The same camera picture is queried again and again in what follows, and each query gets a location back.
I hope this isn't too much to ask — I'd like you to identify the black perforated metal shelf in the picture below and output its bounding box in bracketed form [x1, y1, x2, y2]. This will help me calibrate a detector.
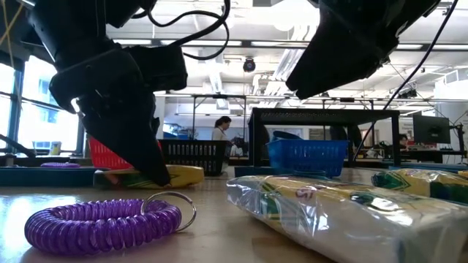
[247, 107, 402, 168]

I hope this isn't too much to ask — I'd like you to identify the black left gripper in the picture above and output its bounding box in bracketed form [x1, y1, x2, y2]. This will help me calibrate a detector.
[27, 0, 171, 187]

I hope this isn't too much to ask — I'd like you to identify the black track light cluster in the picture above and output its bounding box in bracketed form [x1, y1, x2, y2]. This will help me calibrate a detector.
[397, 88, 418, 100]

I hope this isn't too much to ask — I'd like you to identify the black plastic basket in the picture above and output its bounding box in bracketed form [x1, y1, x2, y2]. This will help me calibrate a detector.
[157, 139, 228, 177]

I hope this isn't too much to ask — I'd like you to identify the purple coil wrist keychain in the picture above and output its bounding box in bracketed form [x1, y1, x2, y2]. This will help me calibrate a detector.
[39, 161, 81, 169]
[23, 191, 197, 256]

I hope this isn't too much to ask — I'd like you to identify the yellow crayon pack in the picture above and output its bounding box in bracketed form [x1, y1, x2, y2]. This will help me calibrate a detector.
[225, 174, 468, 263]
[371, 167, 468, 205]
[93, 164, 205, 190]

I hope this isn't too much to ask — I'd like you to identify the long black cable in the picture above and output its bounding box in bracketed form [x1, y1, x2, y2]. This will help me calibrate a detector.
[351, 0, 461, 162]

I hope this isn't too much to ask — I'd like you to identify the black background rig frame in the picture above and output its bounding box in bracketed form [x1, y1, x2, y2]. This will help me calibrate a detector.
[153, 93, 249, 142]

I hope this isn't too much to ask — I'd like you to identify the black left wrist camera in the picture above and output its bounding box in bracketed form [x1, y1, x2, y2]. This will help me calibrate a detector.
[126, 45, 189, 92]

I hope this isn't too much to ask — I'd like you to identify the black overhead beam with lights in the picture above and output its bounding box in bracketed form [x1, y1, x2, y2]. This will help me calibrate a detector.
[105, 38, 468, 51]

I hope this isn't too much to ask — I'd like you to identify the blue plastic basket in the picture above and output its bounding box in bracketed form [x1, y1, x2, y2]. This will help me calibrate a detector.
[265, 140, 349, 178]

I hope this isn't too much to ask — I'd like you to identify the black ceiling spotlight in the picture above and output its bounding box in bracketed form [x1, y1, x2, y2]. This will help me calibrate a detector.
[242, 57, 257, 74]

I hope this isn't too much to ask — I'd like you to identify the black computer monitor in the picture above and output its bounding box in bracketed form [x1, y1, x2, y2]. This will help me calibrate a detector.
[412, 114, 452, 145]

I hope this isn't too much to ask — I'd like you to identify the red plastic basket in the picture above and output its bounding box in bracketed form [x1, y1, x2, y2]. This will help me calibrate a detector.
[87, 135, 164, 171]

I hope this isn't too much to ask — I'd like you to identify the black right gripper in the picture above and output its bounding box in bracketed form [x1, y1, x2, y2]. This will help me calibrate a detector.
[286, 0, 443, 100]

